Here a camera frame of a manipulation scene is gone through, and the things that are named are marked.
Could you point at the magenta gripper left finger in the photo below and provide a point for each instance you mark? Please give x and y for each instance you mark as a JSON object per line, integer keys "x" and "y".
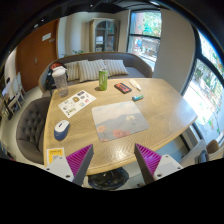
{"x": 73, "y": 167}

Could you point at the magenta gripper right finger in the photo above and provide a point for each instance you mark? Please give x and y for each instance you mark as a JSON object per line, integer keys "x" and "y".
{"x": 154, "y": 166}

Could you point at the blue and white computer mouse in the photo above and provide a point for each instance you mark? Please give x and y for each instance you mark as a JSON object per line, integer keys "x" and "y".
{"x": 61, "y": 130}

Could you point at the floral mouse pad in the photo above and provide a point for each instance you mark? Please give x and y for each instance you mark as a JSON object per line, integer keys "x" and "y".
{"x": 118, "y": 120}

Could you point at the black round table base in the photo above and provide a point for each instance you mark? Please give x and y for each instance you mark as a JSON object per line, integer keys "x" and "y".
{"x": 109, "y": 180}

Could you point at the grey tufted chair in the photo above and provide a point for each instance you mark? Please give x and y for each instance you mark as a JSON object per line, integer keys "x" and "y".
{"x": 30, "y": 130}

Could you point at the white sticker sheet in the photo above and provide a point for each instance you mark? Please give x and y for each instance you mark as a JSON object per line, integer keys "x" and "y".
{"x": 76, "y": 103}

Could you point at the black and red phone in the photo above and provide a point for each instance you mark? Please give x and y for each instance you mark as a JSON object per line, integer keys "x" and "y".
{"x": 122, "y": 88}

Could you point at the black backpack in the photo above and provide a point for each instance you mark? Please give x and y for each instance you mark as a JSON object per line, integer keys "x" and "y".
{"x": 56, "y": 70}

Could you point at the white tube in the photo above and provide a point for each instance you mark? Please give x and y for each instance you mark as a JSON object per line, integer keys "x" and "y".
{"x": 135, "y": 84}

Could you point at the green drink can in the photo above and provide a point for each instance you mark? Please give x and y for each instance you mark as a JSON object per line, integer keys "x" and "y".
{"x": 103, "y": 77}

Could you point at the striped cushion middle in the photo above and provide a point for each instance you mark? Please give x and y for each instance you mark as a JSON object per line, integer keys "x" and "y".
{"x": 89, "y": 70}

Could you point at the striped cushion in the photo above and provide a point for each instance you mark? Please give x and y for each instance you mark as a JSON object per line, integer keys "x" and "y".
{"x": 89, "y": 70}
{"x": 115, "y": 67}
{"x": 76, "y": 70}

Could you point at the striped cushion left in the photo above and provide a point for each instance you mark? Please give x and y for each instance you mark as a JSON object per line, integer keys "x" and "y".
{"x": 76, "y": 70}

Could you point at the grey sofa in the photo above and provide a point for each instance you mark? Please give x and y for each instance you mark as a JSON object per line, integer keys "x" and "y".
{"x": 136, "y": 67}

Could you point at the striped cushion right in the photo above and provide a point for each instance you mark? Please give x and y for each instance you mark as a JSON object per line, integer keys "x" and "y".
{"x": 115, "y": 67}

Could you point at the wooden door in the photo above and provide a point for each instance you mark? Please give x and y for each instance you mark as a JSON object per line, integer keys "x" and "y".
{"x": 35, "y": 53}

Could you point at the glass-door cabinet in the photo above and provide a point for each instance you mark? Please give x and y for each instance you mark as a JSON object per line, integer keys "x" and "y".
{"x": 104, "y": 35}

